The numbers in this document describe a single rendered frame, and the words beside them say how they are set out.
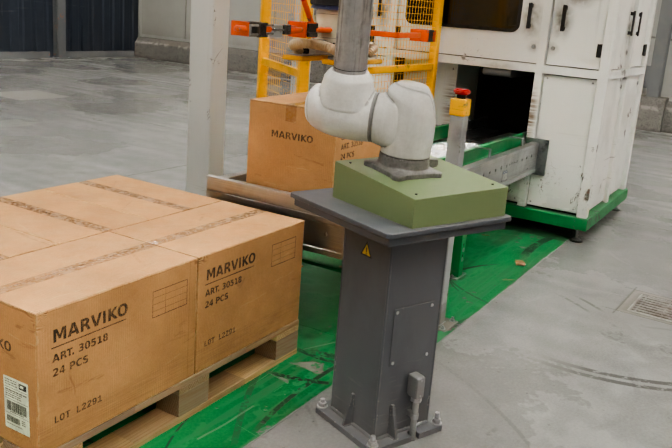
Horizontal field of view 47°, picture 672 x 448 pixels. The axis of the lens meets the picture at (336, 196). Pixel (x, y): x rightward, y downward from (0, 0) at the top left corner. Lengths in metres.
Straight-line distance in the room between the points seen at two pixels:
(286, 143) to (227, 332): 0.81
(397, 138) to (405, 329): 0.59
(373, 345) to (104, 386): 0.80
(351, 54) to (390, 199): 0.44
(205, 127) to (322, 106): 1.91
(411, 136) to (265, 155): 0.97
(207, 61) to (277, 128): 1.15
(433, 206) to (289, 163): 1.00
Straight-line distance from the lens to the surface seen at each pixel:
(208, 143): 4.18
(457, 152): 3.26
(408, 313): 2.42
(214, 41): 4.12
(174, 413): 2.62
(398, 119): 2.28
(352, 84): 2.28
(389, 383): 2.49
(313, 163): 3.00
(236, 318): 2.70
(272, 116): 3.07
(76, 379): 2.23
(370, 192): 2.28
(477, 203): 2.32
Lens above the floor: 1.34
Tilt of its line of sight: 14 degrees down
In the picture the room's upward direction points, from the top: 4 degrees clockwise
